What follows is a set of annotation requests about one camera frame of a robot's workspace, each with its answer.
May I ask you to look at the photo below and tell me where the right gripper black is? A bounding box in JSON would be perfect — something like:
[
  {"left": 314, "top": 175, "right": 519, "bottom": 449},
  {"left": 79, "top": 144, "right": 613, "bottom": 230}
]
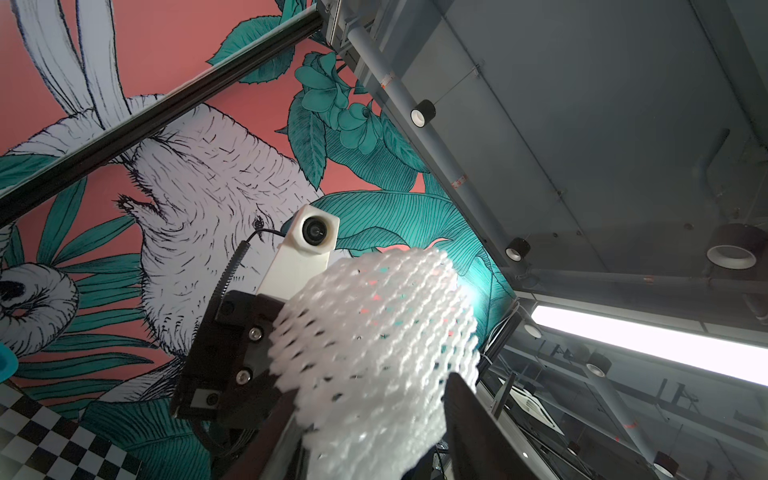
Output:
[{"left": 170, "top": 291, "right": 292, "bottom": 429}]

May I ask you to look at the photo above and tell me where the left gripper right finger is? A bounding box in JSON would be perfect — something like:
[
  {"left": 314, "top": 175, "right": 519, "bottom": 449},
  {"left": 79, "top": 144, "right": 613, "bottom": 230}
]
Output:
[{"left": 443, "top": 372, "right": 525, "bottom": 480}]

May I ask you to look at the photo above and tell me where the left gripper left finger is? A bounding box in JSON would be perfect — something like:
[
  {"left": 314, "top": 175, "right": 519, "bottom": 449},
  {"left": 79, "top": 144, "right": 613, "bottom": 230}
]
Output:
[{"left": 223, "top": 390, "right": 300, "bottom": 480}]

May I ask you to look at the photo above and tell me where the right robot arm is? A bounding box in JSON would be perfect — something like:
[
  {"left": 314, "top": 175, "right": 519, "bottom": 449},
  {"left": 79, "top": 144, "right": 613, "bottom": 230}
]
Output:
[{"left": 170, "top": 228, "right": 285, "bottom": 457}]

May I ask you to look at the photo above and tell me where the teal plastic basket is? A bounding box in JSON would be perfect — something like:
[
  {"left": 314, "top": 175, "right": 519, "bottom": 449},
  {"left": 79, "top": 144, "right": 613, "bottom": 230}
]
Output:
[{"left": 0, "top": 343, "right": 19, "bottom": 383}]

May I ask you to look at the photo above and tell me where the ceiling tube light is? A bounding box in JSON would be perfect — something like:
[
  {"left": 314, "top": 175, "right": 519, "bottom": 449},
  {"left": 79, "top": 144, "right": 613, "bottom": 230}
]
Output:
[{"left": 532, "top": 305, "right": 767, "bottom": 386}]

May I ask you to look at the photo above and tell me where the black frame post right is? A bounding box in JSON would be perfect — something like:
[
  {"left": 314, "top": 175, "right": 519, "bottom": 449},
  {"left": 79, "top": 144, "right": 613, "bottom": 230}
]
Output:
[{"left": 1, "top": 4, "right": 323, "bottom": 225}]

